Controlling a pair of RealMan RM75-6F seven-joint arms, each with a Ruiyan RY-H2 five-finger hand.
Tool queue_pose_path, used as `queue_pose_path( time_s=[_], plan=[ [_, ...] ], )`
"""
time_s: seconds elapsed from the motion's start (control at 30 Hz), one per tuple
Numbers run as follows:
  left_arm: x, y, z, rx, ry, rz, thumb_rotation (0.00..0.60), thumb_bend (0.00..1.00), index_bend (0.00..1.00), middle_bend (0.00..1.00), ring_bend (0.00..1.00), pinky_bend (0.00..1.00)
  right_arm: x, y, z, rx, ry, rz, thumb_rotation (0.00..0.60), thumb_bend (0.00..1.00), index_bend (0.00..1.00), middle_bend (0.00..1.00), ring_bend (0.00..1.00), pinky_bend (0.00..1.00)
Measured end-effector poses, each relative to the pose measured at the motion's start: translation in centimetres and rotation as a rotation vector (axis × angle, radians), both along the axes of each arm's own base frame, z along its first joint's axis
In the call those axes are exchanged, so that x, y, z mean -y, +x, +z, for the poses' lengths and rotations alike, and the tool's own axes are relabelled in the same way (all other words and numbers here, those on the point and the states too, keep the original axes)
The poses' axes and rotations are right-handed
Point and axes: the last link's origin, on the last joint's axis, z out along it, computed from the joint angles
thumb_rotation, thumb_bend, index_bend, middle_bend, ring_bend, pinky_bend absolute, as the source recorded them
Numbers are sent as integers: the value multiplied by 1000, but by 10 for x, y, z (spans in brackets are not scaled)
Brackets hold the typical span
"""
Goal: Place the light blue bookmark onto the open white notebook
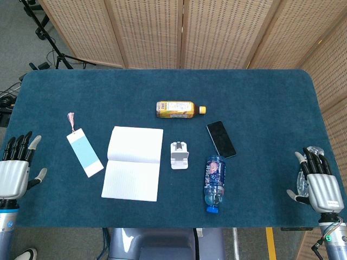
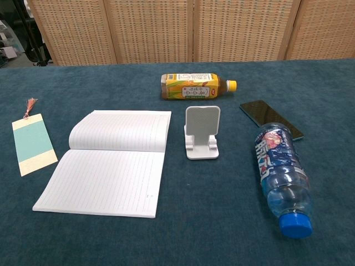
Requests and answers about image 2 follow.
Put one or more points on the woven wooden folding screen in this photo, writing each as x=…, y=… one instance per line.
x=152, y=27

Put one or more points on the black smartphone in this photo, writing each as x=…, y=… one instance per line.
x=263, y=112

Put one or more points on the white folding phone stand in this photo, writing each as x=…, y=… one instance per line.
x=202, y=124

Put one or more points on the black tripod stand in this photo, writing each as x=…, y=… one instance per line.
x=36, y=52

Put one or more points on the yellow label tea bottle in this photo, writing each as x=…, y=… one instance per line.
x=188, y=86

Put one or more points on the blue label plastic bottle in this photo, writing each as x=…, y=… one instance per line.
x=280, y=171

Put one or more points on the open white lined notebook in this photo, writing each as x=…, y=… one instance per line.
x=111, y=180

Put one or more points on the small white box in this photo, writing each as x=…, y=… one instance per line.
x=8, y=52

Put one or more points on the blue cream bookmark with tassel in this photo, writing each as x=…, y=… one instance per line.
x=33, y=141

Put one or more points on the teal carpet table cover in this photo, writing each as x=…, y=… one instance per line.
x=194, y=221

